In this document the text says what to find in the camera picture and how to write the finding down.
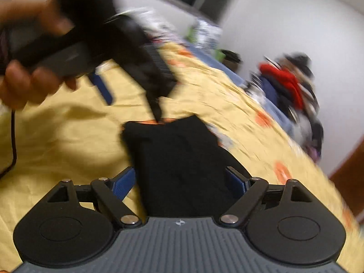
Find yellow floral bed quilt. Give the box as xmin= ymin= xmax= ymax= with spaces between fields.
xmin=1 ymin=43 xmax=363 ymax=272

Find brown wooden door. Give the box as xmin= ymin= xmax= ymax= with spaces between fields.
xmin=330 ymin=137 xmax=364 ymax=222

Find black cable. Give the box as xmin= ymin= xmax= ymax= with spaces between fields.
xmin=0 ymin=109 xmax=18 ymax=179

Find floral pillow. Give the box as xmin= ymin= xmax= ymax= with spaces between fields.
xmin=192 ymin=18 xmax=222 ymax=54

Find person's left hand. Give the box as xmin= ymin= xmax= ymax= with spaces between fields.
xmin=1 ymin=0 xmax=77 ymax=110

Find pile of clothes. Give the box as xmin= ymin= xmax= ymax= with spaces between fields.
xmin=245 ymin=52 xmax=324 ymax=163

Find black pants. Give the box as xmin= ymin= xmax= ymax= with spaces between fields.
xmin=121 ymin=115 xmax=249 ymax=218

